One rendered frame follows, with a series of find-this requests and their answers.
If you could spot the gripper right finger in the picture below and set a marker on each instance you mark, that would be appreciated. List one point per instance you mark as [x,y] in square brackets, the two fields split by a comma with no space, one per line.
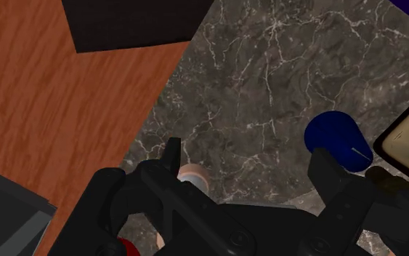
[342,198]

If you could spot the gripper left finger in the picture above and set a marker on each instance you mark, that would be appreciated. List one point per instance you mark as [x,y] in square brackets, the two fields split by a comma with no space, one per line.
[190,209]

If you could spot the peach and grey cylinder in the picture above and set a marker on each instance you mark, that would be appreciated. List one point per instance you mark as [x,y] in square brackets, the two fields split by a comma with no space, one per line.
[197,179]

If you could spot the dark brown rounded object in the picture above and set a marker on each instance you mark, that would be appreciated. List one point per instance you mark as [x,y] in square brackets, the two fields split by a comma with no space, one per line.
[384,181]

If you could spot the dark blue cup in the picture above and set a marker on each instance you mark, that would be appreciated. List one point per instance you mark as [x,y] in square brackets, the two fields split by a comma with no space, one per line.
[335,136]

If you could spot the red round object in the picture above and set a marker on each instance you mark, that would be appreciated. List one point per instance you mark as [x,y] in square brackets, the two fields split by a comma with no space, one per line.
[130,248]

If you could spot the beige flat device black rim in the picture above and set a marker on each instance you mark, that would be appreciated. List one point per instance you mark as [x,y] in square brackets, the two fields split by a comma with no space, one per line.
[407,141]

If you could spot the dark grey cabinet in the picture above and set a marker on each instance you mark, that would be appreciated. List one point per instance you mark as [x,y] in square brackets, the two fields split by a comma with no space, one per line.
[2,216]

